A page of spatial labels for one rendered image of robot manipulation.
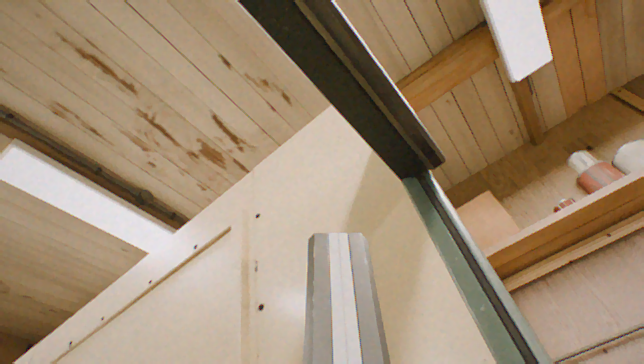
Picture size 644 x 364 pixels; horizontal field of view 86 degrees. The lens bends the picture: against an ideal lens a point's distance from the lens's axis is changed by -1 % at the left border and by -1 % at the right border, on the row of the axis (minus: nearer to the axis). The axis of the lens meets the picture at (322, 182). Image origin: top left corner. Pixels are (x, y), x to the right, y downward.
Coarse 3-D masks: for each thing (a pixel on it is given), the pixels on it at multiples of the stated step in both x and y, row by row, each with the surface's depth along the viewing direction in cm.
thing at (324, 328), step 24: (312, 240) 10; (336, 240) 10; (312, 264) 9; (336, 264) 9; (312, 288) 9; (336, 288) 8; (312, 312) 8; (336, 312) 8; (312, 336) 7; (336, 336) 7; (312, 360) 7; (336, 360) 7
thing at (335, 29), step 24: (312, 0) 35; (312, 24) 33; (336, 24) 37; (336, 48) 35; (360, 48) 35; (360, 72) 41; (384, 72) 38; (384, 96) 44; (408, 120) 46; (408, 144) 45; (432, 144) 45; (432, 168) 48
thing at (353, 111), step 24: (240, 0) 31; (264, 0) 32; (288, 0) 32; (264, 24) 33; (288, 24) 33; (288, 48) 35; (312, 48) 35; (312, 72) 37; (336, 72) 37; (336, 96) 39; (360, 96) 39; (360, 120) 41; (384, 120) 42; (384, 144) 44; (408, 168) 48
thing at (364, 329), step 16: (352, 240) 10; (352, 256) 9; (368, 256) 10; (352, 272) 9; (368, 272) 9; (352, 288) 9; (368, 288) 9; (352, 304) 8; (368, 304) 8; (352, 320) 8; (368, 320) 8; (352, 336) 7; (368, 336) 7; (384, 336) 8; (352, 352) 7; (368, 352) 7; (384, 352) 7
